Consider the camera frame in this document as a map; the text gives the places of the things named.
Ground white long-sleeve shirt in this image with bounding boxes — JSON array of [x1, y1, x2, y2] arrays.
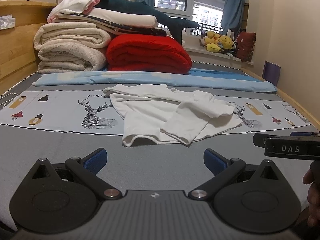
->
[[103, 84, 242, 147]]

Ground person right hand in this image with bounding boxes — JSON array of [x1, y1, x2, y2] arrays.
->
[[303, 169, 320, 227]]

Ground purple box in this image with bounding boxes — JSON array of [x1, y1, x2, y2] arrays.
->
[[262, 61, 281, 86]]

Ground printed deer bed sheet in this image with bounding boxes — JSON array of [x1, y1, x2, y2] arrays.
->
[[1, 90, 310, 136]]

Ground dark red pillow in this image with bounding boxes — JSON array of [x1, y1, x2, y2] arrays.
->
[[236, 31, 256, 62]]

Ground light blue folded sheet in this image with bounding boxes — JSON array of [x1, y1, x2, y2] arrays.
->
[[33, 68, 277, 93]]

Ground yellow plush toys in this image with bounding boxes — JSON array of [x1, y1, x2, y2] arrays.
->
[[200, 31, 238, 56]]

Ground wooden headboard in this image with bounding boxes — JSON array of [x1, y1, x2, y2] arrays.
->
[[0, 1, 56, 94]]

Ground cream folded blanket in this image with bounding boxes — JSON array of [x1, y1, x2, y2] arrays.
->
[[33, 22, 112, 74]]

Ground blue curtain right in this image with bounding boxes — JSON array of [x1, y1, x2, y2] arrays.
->
[[221, 0, 245, 35]]

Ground red folded blanket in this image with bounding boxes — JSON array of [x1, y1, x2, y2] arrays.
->
[[106, 34, 192, 74]]

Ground tissue pack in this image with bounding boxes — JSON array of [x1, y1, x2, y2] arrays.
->
[[0, 15, 16, 30]]

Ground white folded bedding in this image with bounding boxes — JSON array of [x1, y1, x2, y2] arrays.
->
[[53, 8, 167, 37]]

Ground white pink garment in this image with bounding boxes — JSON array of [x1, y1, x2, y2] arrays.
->
[[47, 0, 100, 23]]

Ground dark blue shark plush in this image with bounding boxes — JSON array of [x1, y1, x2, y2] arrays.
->
[[95, 0, 200, 44]]

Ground white charging cable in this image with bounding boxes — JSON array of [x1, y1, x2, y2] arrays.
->
[[0, 93, 18, 107]]

